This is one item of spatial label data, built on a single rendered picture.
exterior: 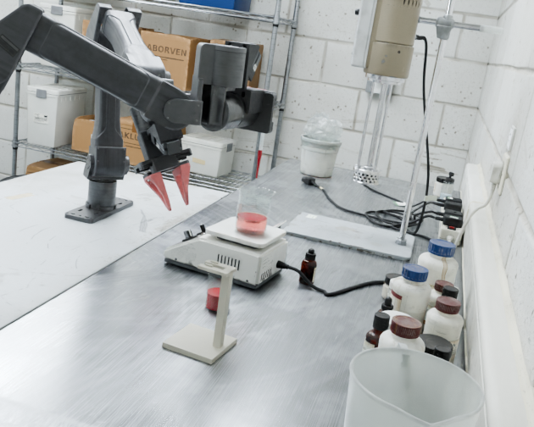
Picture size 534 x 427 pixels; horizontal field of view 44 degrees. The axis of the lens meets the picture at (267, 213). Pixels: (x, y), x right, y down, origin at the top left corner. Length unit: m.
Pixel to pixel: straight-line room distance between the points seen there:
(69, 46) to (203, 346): 0.45
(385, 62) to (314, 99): 2.16
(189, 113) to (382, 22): 0.66
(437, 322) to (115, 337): 0.47
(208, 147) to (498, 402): 2.87
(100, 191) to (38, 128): 2.35
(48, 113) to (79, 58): 2.85
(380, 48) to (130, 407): 0.97
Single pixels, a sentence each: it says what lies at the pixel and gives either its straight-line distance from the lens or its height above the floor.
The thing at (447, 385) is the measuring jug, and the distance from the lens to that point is 0.72.
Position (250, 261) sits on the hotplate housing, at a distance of 1.17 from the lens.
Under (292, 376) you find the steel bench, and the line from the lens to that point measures 0.93.
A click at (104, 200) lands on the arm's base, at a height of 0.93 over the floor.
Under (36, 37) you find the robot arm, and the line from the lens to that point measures 0.94.
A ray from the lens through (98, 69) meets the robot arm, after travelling 0.95.
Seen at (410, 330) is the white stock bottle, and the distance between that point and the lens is 0.88.
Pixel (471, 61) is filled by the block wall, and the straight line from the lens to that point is 3.56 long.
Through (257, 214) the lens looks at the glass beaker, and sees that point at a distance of 1.18.
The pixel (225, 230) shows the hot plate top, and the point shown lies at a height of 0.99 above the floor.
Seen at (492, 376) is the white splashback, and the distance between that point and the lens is 0.82.
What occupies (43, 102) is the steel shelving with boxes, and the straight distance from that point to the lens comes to 3.80.
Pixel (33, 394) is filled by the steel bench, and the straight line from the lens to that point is 0.85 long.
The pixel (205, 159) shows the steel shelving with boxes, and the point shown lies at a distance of 3.51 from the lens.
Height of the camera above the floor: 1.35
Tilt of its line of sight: 15 degrees down
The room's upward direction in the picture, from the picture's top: 9 degrees clockwise
